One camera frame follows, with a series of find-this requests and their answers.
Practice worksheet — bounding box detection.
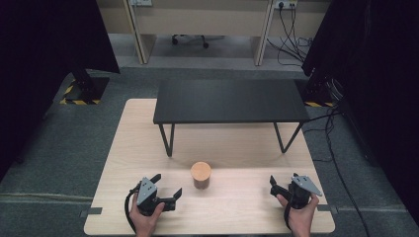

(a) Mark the black curtain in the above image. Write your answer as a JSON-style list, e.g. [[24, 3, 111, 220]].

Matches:
[[301, 0, 419, 229], [0, 0, 121, 183]]

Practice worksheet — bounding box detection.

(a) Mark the black office chair base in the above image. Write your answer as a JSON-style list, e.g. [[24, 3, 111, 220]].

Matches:
[[170, 34, 210, 50]]

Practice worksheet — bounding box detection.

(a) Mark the person's right hand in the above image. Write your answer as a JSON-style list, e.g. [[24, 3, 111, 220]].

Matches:
[[275, 193, 320, 237]]

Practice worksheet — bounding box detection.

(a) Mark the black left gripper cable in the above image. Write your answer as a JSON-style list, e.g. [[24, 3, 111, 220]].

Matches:
[[124, 186, 142, 234]]

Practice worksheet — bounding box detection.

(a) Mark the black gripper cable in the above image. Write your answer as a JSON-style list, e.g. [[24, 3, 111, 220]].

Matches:
[[124, 186, 142, 234], [283, 198, 294, 231]]

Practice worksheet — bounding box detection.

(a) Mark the person's left hand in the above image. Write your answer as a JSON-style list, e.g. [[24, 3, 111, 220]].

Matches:
[[128, 193, 166, 237]]

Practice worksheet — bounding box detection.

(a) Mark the black metal desk shelf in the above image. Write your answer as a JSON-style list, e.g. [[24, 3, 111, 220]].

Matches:
[[152, 78, 311, 158]]

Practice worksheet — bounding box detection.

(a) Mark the black power cables bundle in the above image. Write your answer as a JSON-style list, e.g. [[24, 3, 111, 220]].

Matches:
[[266, 4, 314, 67]]

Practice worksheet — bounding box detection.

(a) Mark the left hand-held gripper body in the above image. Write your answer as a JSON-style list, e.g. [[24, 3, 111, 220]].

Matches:
[[134, 177, 166, 217]]

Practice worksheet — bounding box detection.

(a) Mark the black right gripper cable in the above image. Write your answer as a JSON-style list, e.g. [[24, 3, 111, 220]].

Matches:
[[283, 198, 294, 231]]

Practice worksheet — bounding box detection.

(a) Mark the white wall power socket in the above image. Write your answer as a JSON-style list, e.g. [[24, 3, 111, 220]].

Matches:
[[273, 0, 298, 10], [129, 0, 154, 8]]

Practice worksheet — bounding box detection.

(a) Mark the black stand with hazard tape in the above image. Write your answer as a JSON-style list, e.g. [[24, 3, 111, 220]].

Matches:
[[301, 67, 345, 109], [58, 67, 111, 106]]

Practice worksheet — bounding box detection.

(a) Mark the grey tape strip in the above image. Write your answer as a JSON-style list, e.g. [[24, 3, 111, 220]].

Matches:
[[79, 206, 104, 218], [316, 203, 339, 215]]

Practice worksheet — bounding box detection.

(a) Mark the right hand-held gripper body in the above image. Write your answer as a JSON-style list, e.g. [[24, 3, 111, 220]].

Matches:
[[288, 173, 323, 210]]

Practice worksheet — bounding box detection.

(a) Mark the small wooden cup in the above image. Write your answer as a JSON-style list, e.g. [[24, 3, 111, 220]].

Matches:
[[190, 160, 212, 191]]

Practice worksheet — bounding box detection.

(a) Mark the black floor cable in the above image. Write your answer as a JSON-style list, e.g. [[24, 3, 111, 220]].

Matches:
[[301, 108, 373, 237]]

